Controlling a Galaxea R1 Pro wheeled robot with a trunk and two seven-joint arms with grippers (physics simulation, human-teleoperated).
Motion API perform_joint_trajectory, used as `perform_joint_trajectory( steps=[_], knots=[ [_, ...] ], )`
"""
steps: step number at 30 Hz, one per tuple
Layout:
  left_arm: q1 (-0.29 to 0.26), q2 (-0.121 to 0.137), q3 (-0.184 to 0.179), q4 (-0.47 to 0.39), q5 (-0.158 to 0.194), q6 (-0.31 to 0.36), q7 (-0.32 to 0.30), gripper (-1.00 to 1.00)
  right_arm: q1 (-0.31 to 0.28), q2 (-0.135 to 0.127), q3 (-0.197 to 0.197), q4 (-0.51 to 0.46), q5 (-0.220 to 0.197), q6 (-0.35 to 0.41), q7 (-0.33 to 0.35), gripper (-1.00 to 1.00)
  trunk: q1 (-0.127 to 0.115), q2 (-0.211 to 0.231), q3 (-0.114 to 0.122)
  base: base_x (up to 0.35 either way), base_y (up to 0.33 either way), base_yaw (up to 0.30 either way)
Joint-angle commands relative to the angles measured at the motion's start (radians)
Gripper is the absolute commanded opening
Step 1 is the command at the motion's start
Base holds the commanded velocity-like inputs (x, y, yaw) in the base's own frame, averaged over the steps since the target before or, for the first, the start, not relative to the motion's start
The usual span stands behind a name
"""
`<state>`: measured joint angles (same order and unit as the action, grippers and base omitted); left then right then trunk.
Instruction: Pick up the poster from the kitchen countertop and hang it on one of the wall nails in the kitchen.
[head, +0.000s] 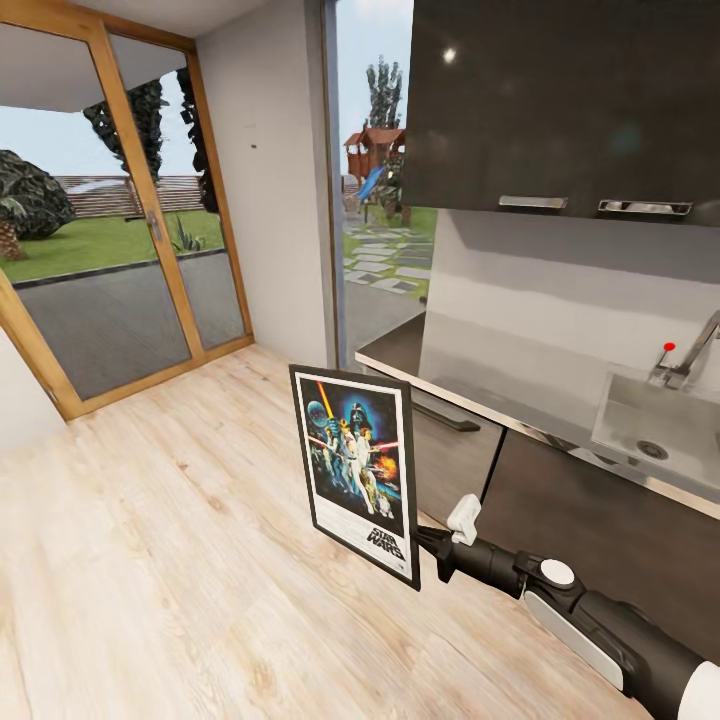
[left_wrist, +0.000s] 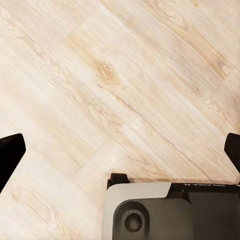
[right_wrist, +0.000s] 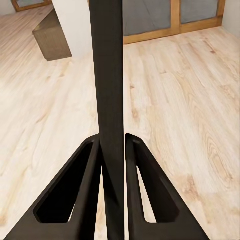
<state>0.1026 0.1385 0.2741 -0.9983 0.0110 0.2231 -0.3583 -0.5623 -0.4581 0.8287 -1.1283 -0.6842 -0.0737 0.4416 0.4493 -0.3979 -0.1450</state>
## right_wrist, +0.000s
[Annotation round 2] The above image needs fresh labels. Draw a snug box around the poster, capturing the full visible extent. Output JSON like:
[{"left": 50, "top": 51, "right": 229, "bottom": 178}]
[{"left": 89, "top": 0, "right": 125, "bottom": 240}]

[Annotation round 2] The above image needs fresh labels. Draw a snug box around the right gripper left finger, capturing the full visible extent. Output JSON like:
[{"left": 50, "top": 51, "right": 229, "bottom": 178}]
[{"left": 4, "top": 134, "right": 102, "bottom": 240}]

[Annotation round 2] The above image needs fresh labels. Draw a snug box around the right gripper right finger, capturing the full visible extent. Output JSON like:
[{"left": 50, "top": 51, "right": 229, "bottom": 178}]
[{"left": 125, "top": 133, "right": 210, "bottom": 240}]

